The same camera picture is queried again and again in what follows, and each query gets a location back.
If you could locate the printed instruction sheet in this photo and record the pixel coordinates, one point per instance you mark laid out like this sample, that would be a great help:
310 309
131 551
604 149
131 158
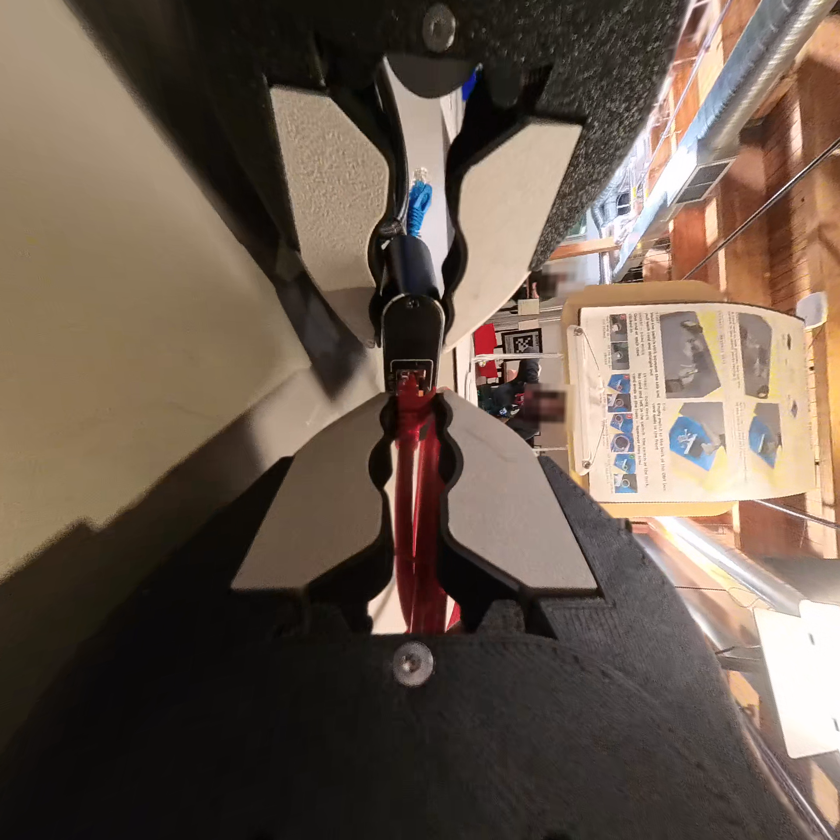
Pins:
695 446

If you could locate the metal ventilation duct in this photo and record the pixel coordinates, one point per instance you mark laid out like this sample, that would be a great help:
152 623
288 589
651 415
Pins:
741 79

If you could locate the white document stand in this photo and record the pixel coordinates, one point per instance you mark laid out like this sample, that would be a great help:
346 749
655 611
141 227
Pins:
656 510

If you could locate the red box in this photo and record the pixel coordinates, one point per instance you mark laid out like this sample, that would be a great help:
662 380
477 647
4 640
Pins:
484 348

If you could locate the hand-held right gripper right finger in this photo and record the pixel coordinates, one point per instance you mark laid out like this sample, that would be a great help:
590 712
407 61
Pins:
512 518

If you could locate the black ethernet port splitter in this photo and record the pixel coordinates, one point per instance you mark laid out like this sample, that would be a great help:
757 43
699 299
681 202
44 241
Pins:
413 328

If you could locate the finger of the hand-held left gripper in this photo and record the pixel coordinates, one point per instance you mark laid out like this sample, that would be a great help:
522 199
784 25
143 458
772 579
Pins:
328 197
512 210

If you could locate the black white marker tag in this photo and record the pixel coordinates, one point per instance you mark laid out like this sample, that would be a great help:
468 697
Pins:
522 342

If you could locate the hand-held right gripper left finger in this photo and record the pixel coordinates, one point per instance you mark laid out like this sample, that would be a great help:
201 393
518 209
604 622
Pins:
315 518

